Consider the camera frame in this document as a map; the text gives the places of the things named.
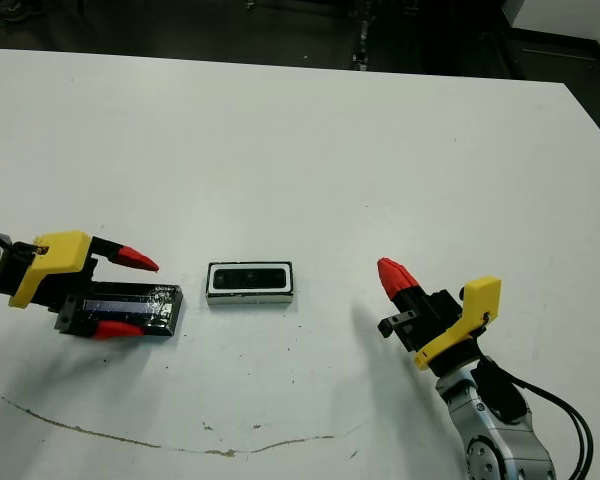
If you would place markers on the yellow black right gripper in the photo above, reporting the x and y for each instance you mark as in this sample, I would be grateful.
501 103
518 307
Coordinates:
480 305

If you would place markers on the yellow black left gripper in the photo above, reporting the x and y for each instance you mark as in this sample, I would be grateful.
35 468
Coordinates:
55 255

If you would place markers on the glossy black box lid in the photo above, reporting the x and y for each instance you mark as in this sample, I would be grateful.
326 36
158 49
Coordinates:
130 305

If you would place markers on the black glossy depth camera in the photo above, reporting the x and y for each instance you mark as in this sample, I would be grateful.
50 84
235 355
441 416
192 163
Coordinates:
250 279

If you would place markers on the dark shoe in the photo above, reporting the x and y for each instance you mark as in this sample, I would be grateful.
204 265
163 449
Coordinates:
22 10

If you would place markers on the white cabinet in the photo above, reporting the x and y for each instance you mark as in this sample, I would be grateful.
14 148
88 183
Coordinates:
560 15

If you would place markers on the white lined camera box base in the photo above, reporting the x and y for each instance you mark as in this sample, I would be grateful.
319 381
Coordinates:
250 298

